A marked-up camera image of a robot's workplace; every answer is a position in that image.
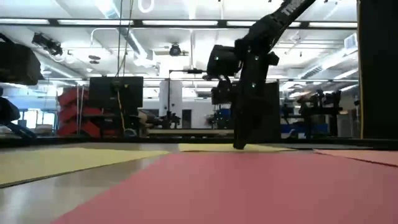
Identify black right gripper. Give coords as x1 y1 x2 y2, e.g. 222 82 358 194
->
232 51 280 150

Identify dark ceiling rail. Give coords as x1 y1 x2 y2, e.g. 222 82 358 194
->
0 17 358 29

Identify round black ceiling lamp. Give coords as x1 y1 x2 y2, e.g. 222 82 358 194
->
169 43 182 57

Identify blue equipment cart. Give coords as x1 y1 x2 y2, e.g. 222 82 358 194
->
214 107 234 129

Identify light wooden tabletop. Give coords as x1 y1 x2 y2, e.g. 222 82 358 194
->
148 129 234 136

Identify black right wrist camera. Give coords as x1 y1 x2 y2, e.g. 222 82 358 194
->
210 80 233 106

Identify black ceiling track light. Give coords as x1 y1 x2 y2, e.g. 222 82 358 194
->
30 32 63 56

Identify white column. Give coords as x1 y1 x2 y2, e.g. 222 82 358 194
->
159 80 183 118

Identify black standing panel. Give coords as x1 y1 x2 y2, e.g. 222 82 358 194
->
264 81 281 142

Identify black partition panel yellow edge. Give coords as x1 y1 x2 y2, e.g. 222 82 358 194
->
356 0 398 140

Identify red stacked bins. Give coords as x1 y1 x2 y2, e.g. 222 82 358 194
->
57 86 122 138

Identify person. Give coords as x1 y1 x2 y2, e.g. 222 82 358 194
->
138 109 159 131

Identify black monitor screen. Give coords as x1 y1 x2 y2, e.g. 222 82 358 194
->
89 76 144 116

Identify yellow hanging cable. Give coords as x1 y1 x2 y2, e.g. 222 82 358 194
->
115 88 126 131

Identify blue crate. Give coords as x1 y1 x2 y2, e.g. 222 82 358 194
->
279 123 330 134

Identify black robot workstation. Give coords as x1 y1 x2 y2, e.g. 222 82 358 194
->
297 89 345 139

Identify orange paper sheet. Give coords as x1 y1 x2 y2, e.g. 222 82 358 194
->
313 149 398 168

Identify red paper sheet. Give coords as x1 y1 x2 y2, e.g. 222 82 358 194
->
51 151 398 224

